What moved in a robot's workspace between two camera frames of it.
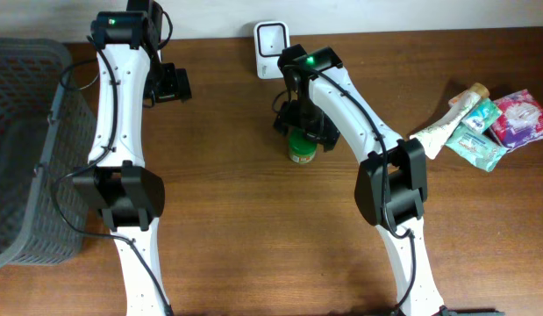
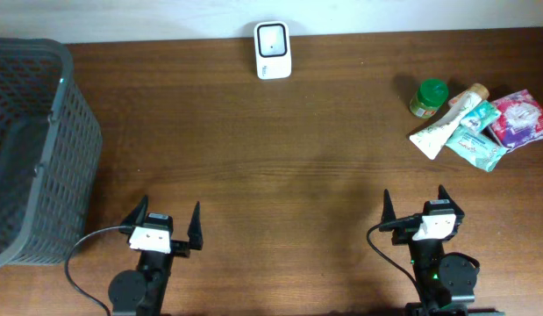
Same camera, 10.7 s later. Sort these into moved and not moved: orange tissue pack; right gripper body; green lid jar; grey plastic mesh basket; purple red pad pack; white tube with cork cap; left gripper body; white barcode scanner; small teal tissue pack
Moved: orange tissue pack; left gripper body; green lid jar; right gripper body
Not moved: purple red pad pack; white barcode scanner; grey plastic mesh basket; small teal tissue pack; white tube with cork cap
